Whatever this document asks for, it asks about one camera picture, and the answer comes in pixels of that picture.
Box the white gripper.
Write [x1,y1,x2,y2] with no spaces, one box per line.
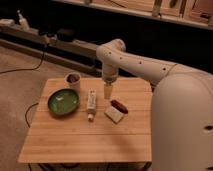
[102,65,118,99]

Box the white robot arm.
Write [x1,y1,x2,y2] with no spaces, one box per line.
[96,39,213,171]

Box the green ceramic bowl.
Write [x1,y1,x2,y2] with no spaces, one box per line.
[47,88,80,117]

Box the white tube bottle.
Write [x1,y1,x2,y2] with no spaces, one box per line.
[87,89,96,121]

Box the brown oblong snack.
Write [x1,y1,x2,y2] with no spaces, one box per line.
[110,100,128,114]

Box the white sponge block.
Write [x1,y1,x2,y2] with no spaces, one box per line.
[105,106,124,123]

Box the wooden table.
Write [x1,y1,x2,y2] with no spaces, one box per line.
[18,78,152,163]

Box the black device on ledge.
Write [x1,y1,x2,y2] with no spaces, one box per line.
[57,28,75,42]

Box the white spray bottle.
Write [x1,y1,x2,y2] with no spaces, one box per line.
[17,11,30,31]

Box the black floor cable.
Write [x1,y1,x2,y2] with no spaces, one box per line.
[0,49,46,75]

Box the black cable under table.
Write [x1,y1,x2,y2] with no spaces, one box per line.
[24,101,40,128]

